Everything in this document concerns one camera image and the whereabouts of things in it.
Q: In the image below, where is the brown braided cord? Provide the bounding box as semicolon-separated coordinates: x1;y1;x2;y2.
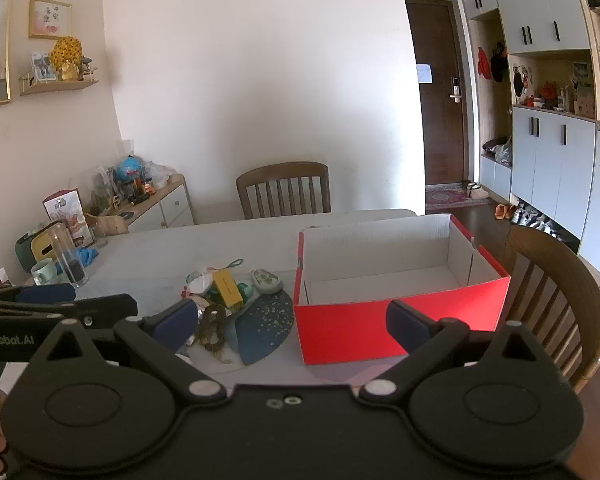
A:
197;305;231;356

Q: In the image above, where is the small standing photo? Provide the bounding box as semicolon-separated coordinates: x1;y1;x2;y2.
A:
30;51;57;82

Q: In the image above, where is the wooden slat-back chair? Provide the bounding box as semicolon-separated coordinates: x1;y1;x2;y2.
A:
236;161;332;221
502;225;600;396

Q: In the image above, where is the black hanging bag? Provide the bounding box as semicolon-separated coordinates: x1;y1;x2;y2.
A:
490;42;508;83

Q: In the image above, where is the wooden wall shelf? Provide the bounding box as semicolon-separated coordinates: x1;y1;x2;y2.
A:
19;67;100;97

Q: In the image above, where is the small yellow box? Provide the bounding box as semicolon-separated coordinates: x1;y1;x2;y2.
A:
211;270;244;308

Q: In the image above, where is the blue globe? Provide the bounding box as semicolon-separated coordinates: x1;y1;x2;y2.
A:
117;157;142;181

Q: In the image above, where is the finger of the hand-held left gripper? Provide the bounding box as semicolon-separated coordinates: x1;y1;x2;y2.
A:
0;283;77;306
0;294;139;331

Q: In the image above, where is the brown entrance door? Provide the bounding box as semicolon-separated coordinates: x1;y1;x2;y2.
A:
405;0;468;188

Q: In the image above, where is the clear tall glass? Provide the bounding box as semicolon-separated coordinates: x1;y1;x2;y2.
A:
47;222;88;288

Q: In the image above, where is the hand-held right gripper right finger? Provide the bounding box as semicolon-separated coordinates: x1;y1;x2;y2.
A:
360;300;548;403

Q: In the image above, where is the row of shoes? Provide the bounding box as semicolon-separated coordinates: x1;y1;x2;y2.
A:
510;205;581;253

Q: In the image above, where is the red cardboard box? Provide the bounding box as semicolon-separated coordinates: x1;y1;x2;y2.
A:
292;212;511;366

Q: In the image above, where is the red and white carton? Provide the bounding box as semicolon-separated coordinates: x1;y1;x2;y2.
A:
42;188;93;248

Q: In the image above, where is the white plastic bag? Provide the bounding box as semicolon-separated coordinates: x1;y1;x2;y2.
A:
142;160;173;191

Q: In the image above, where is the small gold framed picture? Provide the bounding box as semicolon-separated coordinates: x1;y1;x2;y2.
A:
28;0;72;41

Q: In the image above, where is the mint green mug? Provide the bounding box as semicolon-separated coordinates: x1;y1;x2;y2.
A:
30;259;60;286

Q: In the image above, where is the cluster of small toys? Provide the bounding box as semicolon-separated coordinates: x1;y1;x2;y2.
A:
92;165;156;211

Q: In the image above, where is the golden flower ornament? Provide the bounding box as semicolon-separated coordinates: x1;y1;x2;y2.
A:
50;36;85;82

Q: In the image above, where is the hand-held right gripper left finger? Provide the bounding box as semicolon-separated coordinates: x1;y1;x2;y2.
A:
30;300;226;403

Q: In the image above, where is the plastic bag in cabinet niche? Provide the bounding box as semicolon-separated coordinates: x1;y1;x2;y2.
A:
492;135;513;166

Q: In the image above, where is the red ornament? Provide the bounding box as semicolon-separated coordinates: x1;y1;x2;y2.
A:
525;82;556;108

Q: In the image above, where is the patterned door rug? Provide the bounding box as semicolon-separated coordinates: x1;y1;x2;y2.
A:
425;184;493;212

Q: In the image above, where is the white sideboard with wooden top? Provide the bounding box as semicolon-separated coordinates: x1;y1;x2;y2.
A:
70;174;196;233

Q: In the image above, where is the light wooden toy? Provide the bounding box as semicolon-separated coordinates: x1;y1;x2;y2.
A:
85;212;130;237

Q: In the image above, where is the clear correction tape dispenser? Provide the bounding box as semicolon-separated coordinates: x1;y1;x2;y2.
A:
251;270;284;295

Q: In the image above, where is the white and wood cabinet wall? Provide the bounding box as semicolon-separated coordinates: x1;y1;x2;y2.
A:
457;0;600;301

